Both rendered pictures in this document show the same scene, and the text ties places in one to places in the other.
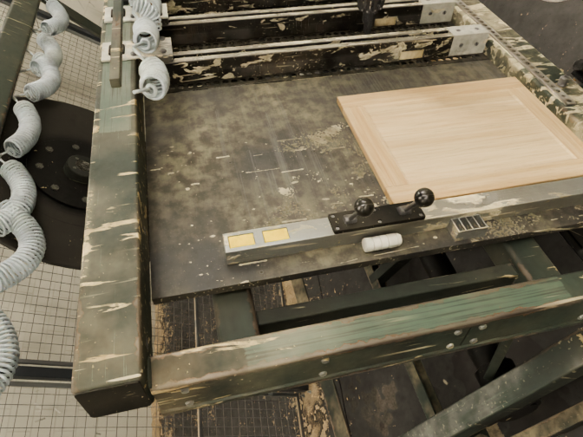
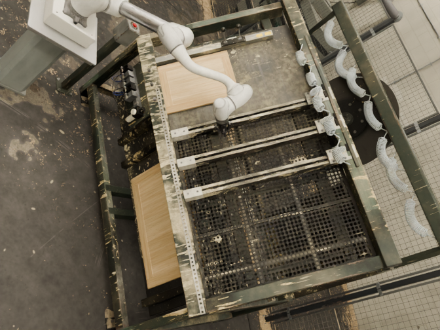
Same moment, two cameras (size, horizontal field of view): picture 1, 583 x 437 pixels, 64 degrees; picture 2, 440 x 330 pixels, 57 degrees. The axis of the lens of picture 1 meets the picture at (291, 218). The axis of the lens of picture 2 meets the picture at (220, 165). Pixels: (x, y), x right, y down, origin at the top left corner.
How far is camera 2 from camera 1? 336 cm
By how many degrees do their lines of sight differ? 65
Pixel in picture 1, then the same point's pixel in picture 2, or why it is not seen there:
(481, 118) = (188, 88)
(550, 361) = not seen: hidden behind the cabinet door
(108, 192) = (303, 33)
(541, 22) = (84, 270)
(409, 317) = (229, 17)
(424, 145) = not seen: hidden behind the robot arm
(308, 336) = (251, 12)
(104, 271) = (295, 14)
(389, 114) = (221, 88)
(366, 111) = not seen: hidden behind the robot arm
